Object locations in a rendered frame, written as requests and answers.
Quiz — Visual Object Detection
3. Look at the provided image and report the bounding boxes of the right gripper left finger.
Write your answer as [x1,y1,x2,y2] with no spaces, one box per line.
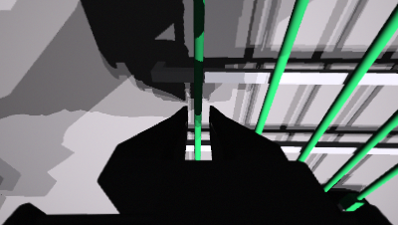
[109,106,188,160]

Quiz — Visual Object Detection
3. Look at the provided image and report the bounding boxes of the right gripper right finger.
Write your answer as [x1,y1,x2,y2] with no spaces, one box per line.
[209,106,288,160]

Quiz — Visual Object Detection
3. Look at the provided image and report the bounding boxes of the green plug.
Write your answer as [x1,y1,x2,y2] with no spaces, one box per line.
[337,193,366,212]

